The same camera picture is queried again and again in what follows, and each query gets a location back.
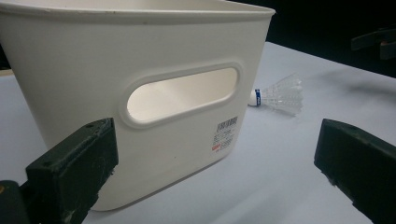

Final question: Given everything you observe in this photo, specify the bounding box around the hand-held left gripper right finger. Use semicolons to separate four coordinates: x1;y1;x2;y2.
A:
313;118;396;224

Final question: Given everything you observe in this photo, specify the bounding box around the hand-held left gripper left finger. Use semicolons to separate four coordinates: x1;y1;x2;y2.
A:
19;117;120;224

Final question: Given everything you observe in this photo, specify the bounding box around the white plastic storage bin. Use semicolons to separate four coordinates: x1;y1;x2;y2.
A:
0;0;276;212

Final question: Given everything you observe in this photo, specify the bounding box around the white plastic shuttlecock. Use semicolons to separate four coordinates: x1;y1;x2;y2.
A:
247;73;304;117

